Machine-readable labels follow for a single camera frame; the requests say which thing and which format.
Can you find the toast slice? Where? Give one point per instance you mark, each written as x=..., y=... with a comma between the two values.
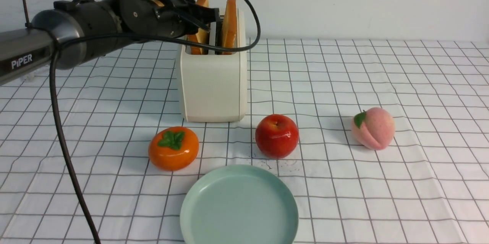
x=229, y=25
x=201, y=37

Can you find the cream white toaster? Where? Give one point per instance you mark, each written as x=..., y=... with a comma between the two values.
x=213, y=88

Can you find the light green plate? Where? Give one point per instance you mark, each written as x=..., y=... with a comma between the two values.
x=239, y=204

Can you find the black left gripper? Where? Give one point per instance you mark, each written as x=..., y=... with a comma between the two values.
x=145, y=17

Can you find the red apple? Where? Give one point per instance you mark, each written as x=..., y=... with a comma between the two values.
x=277, y=136

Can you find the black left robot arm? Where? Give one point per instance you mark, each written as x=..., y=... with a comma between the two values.
x=25, y=50

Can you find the orange persimmon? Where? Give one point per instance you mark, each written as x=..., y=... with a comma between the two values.
x=173, y=148

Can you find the pink peach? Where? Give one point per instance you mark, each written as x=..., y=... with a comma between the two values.
x=374, y=128

